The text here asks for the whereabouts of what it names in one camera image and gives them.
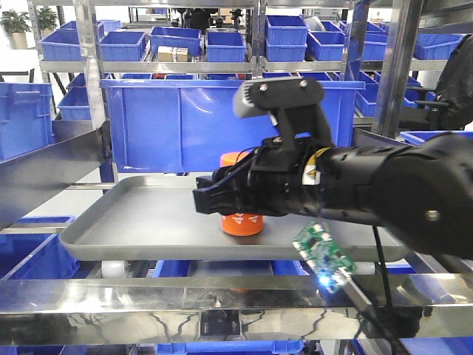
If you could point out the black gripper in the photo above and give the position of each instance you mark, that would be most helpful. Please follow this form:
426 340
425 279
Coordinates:
266 182

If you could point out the orange cylindrical capacitor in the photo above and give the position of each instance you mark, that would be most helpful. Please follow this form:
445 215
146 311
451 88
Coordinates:
239 225

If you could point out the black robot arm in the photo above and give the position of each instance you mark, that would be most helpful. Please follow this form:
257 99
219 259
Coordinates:
421 194

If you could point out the stainless steel shelf rack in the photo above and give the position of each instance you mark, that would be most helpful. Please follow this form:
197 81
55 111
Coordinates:
140 310

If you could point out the large blue storage bin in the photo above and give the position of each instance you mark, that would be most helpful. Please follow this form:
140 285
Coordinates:
175 126

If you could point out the grey plastic tray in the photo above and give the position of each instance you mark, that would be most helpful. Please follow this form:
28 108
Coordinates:
152 217

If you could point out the green circuit board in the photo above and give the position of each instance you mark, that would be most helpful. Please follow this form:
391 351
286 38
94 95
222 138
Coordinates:
324 256

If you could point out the cardboard box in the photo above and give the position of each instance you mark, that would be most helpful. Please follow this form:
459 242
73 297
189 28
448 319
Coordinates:
172 54

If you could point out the blue crate at left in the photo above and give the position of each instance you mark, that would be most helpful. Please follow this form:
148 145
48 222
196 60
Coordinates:
26 122

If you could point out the potted green plant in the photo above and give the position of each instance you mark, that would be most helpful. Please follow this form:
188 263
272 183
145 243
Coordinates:
16 26

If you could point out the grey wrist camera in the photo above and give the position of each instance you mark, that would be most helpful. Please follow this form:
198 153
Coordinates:
259 96

